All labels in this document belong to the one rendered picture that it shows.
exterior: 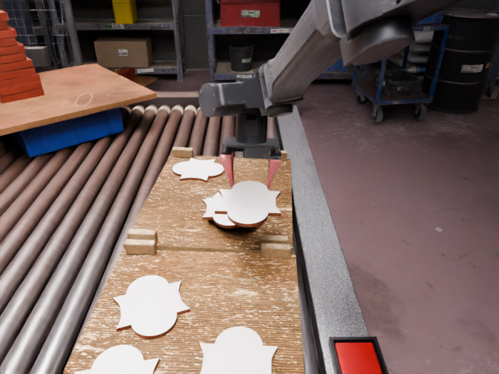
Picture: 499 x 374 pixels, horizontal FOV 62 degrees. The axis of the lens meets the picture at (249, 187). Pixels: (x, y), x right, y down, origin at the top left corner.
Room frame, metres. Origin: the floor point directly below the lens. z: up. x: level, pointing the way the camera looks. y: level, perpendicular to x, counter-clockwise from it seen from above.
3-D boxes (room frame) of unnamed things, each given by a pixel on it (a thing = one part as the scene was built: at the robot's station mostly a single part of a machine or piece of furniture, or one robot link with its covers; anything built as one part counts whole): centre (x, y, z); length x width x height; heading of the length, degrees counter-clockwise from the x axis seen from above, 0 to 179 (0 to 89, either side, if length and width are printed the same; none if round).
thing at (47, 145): (1.29, 0.63, 0.97); 0.31 x 0.31 x 0.10; 41
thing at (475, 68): (4.13, -2.06, 0.44); 0.59 x 0.59 x 0.88
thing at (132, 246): (0.64, 0.22, 0.95); 0.06 x 0.02 x 0.03; 87
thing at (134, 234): (0.67, 0.22, 0.95); 0.06 x 0.02 x 0.03; 86
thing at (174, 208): (0.86, 0.07, 0.93); 0.41 x 0.35 x 0.02; 176
